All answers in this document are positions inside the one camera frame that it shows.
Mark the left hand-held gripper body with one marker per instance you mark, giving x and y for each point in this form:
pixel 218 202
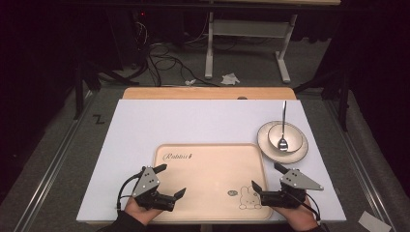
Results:
pixel 146 184

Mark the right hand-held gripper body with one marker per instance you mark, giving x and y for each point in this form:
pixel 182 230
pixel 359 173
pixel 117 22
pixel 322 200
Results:
pixel 295 185

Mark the person's left hand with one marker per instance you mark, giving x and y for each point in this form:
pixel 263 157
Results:
pixel 141 212

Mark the person's right hand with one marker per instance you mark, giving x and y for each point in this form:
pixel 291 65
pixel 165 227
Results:
pixel 298 216

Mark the cream plate with dark rim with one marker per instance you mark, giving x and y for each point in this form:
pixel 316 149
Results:
pixel 297 156

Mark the metal spoon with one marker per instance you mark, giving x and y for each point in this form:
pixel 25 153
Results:
pixel 283 145

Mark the beige tray with rabbit print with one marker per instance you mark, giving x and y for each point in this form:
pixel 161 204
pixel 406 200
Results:
pixel 209 180

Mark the cream bowl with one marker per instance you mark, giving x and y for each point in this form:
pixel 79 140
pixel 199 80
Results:
pixel 295 137

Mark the white board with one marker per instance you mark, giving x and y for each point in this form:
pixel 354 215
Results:
pixel 193 122

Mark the wooden table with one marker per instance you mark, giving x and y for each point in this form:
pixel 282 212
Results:
pixel 193 93

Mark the flat white paper sheet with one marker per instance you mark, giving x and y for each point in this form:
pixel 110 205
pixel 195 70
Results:
pixel 374 222

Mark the small crumpled white paper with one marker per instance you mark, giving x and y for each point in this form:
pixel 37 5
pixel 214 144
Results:
pixel 190 82

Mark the black stand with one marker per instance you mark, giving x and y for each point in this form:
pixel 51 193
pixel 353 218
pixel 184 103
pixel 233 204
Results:
pixel 79 87
pixel 344 96

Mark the large crumpled white paper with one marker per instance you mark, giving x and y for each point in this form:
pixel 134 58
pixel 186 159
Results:
pixel 230 79

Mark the metal floor rail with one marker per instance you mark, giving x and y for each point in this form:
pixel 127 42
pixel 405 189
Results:
pixel 48 174
pixel 357 161

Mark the white desk frame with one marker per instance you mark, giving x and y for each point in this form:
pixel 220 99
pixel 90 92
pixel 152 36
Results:
pixel 248 28

